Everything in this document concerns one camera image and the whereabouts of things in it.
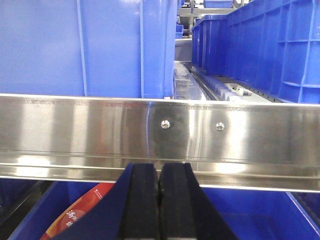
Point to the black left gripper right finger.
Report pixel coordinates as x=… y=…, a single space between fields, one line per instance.
x=186 y=213

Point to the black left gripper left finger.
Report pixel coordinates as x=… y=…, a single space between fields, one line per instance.
x=129 y=211

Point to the stainless steel shelf rack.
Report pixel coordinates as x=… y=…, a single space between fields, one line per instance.
x=235 y=145

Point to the red snack package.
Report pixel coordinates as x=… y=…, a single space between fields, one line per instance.
x=77 y=210

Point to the blue bin left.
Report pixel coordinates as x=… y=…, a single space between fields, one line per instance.
x=251 y=214

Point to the large blue crate upper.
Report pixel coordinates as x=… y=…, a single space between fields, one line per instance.
x=99 y=48

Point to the large blue crate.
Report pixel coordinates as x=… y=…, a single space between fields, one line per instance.
x=272 y=46
x=99 y=48

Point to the large blue crate right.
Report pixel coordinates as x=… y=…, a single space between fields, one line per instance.
x=272 y=46

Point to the roller track rail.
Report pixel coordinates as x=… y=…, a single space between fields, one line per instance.
x=192 y=83

